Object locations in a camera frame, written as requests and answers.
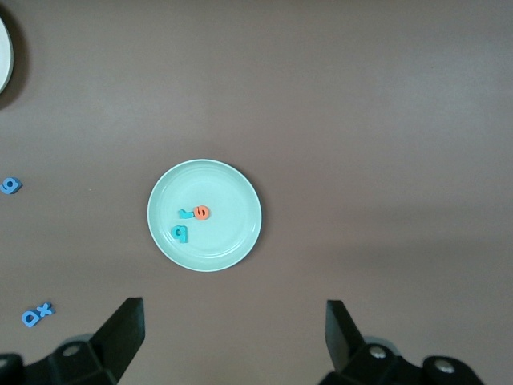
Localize light green plate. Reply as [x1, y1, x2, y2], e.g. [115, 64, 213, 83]
[147, 159, 263, 274]

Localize beige plate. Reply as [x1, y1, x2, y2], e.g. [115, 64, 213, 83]
[0, 14, 15, 93]

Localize blue foam letter g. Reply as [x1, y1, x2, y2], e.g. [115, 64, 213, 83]
[0, 176, 23, 196]

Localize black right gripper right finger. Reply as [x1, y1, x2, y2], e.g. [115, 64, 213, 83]
[316, 299, 488, 385]

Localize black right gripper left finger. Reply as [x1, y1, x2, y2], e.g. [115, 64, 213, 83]
[0, 296, 147, 385]

